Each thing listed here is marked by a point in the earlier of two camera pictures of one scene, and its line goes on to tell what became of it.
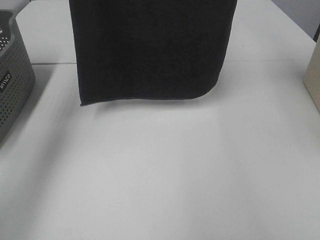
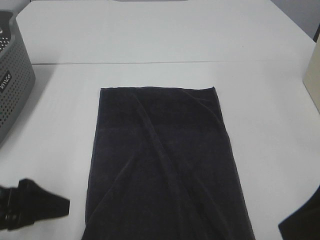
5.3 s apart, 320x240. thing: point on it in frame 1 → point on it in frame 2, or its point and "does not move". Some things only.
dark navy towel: [149, 49] → [163, 169]
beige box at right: [311, 80] does not move
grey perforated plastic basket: [17, 74] does not move
